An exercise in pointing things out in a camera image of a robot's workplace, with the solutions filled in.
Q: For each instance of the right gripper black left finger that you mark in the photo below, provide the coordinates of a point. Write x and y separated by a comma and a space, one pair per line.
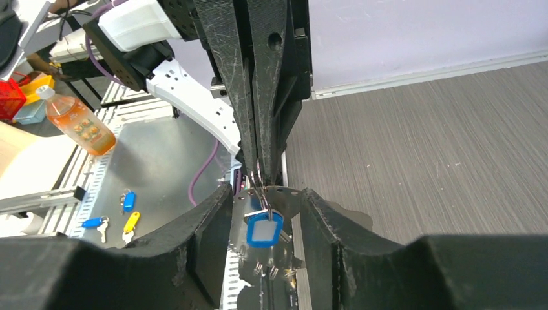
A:
178, 266

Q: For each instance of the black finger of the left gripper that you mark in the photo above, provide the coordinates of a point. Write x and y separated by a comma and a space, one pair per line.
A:
268, 26
219, 21

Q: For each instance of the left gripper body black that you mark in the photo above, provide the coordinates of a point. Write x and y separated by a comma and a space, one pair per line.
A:
295, 76

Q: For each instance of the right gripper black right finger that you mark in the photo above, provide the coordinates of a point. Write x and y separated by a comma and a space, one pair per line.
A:
350, 267

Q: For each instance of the blue capped key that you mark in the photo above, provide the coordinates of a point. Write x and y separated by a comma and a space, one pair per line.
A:
263, 229

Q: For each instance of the metal keyring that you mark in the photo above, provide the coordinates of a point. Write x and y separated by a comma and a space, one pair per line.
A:
260, 190

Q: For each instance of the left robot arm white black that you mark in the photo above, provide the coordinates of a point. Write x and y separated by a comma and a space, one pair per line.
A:
133, 38

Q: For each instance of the yellow key tag left bench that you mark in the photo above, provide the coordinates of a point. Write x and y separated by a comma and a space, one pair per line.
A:
129, 227

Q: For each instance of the blue key tag left bench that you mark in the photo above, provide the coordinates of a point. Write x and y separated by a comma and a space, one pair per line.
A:
127, 201

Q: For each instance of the orange drink bottle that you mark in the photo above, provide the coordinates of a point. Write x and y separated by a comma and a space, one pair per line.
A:
71, 116

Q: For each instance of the red plastic basket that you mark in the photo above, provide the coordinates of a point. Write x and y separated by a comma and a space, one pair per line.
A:
12, 99

